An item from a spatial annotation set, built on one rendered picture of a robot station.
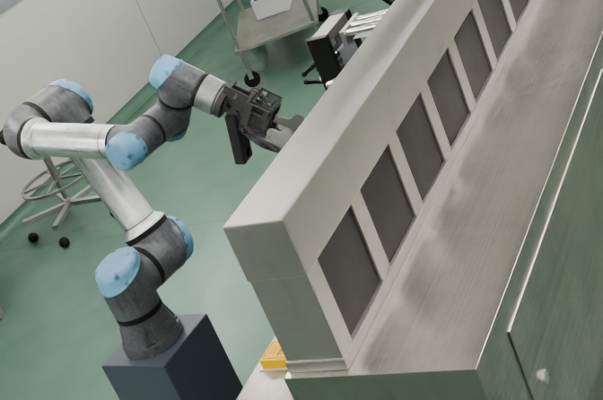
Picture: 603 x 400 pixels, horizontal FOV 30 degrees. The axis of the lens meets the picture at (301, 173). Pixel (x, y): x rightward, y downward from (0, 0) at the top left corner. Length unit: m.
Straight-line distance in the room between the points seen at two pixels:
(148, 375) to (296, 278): 1.43
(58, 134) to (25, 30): 4.47
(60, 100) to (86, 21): 4.71
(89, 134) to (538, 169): 1.11
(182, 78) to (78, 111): 0.43
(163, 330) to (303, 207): 1.43
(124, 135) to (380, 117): 0.92
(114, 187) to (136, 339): 0.36
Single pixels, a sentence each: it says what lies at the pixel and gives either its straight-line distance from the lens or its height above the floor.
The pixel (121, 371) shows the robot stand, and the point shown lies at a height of 0.88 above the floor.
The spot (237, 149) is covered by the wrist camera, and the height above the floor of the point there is 1.35.
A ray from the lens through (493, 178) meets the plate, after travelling 1.64.
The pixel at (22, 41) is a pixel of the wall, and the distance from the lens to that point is 6.90.
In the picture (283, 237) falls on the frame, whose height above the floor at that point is 1.63.
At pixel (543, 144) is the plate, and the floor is 1.44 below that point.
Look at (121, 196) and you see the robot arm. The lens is 2.70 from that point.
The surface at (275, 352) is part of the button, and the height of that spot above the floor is 0.92.
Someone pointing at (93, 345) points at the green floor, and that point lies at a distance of 4.90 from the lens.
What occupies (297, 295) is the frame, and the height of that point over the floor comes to 1.55.
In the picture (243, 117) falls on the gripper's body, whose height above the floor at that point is 1.42.
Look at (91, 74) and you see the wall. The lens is 7.30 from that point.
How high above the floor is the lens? 2.18
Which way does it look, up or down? 23 degrees down
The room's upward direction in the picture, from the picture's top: 23 degrees counter-clockwise
